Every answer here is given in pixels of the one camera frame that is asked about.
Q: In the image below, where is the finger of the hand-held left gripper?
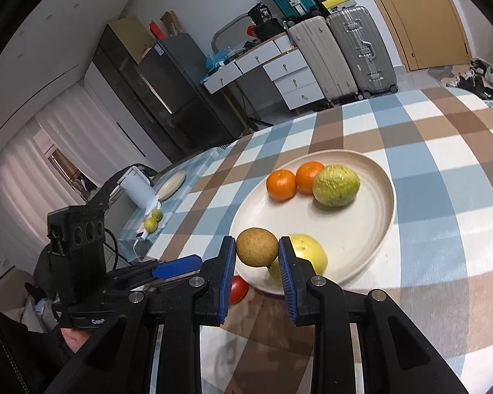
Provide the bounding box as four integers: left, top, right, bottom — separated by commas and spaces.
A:
106, 254, 203, 287

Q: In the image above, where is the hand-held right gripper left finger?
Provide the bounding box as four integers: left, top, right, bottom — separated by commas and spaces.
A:
43, 236, 237, 394

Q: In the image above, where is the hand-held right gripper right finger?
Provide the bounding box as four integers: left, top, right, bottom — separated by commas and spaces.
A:
277, 236, 471, 394

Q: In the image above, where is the yellow round fruit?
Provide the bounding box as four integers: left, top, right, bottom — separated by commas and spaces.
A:
269, 234, 329, 282

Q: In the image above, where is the brown round fruit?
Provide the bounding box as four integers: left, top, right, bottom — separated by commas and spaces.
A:
235, 227, 279, 268

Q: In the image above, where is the large cream plate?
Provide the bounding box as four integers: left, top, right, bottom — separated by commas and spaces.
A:
229, 150, 396, 296

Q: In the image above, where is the orange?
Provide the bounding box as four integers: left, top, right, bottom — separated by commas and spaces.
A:
295, 162, 326, 195
266, 169, 299, 202

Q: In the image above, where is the green bumpy citrus fruit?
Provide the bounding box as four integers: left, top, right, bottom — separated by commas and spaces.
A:
312, 164, 361, 208

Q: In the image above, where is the person's left forearm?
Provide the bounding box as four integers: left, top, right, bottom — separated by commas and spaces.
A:
0, 295, 81, 394

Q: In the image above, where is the person's left hand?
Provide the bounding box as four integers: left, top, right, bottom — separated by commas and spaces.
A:
60, 327, 95, 354

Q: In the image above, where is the red tomato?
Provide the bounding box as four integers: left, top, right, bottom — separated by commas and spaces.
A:
229, 276, 249, 305

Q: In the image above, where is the white charger block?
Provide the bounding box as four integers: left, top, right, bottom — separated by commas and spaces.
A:
133, 230, 153, 255

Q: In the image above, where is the light blue checkered tablecloth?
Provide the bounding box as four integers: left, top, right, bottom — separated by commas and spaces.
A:
118, 147, 236, 264

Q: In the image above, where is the dark cloth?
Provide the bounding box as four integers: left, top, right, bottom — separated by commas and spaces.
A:
85, 164, 157, 211

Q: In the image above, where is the small cream plate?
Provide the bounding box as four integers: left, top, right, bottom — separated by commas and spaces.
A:
155, 170, 187, 201

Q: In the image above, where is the white kettle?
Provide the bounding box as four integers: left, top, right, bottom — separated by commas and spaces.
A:
118, 165, 162, 210

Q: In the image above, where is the white curtain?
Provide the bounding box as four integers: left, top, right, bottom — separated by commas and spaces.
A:
0, 90, 159, 255

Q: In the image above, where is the grey refrigerator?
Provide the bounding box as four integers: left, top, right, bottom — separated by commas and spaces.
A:
137, 32, 256, 165

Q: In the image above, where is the dark wardrobe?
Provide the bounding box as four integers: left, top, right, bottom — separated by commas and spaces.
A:
84, 15, 186, 165

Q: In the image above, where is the white desk with drawers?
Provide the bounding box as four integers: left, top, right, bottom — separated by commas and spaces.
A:
202, 33, 328, 112

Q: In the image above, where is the blue plastic bag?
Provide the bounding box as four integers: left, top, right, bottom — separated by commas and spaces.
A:
205, 46, 235, 71

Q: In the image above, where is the beige suitcase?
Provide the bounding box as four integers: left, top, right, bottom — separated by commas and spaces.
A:
287, 15, 359, 103

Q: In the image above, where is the brown paper bag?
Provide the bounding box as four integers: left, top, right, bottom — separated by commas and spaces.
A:
160, 10, 186, 36

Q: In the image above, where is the silver suitcase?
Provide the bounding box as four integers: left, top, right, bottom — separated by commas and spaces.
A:
325, 5, 399, 99

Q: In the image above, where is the black bag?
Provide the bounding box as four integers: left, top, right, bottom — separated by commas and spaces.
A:
254, 18, 289, 42

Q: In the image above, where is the grey door mat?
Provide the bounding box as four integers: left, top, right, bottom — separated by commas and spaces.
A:
427, 64, 473, 89

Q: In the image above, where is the black box with white print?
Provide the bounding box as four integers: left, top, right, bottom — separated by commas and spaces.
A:
247, 4, 272, 26

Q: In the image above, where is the pile of sneakers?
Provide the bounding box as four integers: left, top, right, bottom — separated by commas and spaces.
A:
445, 59, 493, 109

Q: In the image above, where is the black and yellow shoe box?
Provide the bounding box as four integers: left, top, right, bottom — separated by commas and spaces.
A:
319, 0, 358, 13

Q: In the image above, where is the wooden door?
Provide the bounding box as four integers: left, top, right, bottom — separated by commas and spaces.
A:
351, 0, 473, 73

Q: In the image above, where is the grey curved metal frame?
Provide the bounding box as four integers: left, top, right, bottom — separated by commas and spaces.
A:
211, 13, 252, 51

